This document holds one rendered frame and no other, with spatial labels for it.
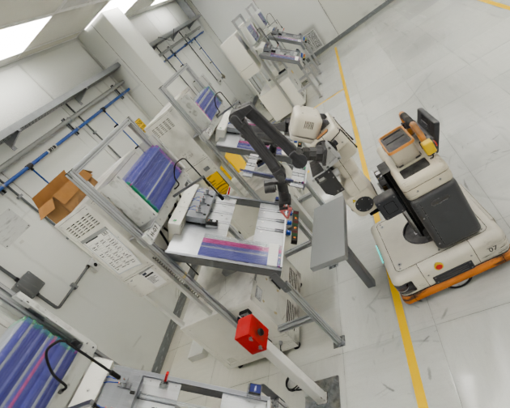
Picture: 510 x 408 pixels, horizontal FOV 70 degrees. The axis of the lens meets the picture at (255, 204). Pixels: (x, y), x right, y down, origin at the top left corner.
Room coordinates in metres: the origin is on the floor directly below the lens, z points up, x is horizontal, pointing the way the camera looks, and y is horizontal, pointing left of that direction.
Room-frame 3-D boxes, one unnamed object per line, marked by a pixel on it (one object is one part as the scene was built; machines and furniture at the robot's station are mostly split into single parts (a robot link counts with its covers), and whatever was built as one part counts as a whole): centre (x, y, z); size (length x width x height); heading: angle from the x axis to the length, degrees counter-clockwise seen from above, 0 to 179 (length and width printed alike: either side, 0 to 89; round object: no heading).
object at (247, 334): (1.60, 0.47, 0.39); 0.24 x 0.24 x 0.78; 62
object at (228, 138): (3.67, -0.30, 0.65); 1.01 x 0.73 x 1.29; 62
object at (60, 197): (2.50, 0.73, 1.82); 0.68 x 0.30 x 0.20; 152
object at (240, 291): (2.46, 0.55, 0.31); 0.70 x 0.65 x 0.62; 152
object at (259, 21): (8.16, -2.48, 0.95); 1.36 x 0.82 x 1.90; 62
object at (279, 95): (6.88, -1.78, 0.95); 1.36 x 0.82 x 1.90; 62
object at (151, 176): (2.45, 0.41, 1.52); 0.51 x 0.13 x 0.27; 152
